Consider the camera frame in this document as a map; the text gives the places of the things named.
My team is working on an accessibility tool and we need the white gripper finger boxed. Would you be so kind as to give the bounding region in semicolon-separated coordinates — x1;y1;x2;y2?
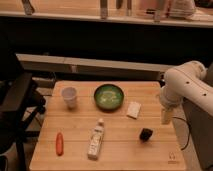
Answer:
161;108;173;124

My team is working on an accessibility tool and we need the black eraser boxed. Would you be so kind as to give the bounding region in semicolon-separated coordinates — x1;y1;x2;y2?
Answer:
139;128;153;141

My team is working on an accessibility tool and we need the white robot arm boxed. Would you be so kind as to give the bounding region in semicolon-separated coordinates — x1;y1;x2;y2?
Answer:
159;61;213;124

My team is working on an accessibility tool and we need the white sponge block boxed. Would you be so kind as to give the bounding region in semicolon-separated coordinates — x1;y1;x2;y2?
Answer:
127;102;141;119

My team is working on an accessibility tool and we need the green bowl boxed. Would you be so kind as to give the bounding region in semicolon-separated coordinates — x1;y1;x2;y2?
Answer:
94;84;124;110

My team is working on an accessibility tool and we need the white plastic bottle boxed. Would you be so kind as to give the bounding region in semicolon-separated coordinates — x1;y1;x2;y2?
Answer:
87;118;104;160

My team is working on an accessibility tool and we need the white paper cup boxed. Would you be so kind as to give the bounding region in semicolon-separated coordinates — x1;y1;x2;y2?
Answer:
61;87;77;108

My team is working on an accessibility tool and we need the orange carrot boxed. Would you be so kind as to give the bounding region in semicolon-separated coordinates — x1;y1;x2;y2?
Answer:
56;132;64;156

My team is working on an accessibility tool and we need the black office chair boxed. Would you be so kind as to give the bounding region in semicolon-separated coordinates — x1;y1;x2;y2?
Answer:
0;50;46;171

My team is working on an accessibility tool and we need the black cable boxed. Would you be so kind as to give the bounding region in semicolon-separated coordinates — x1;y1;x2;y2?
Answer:
172;115;192;152

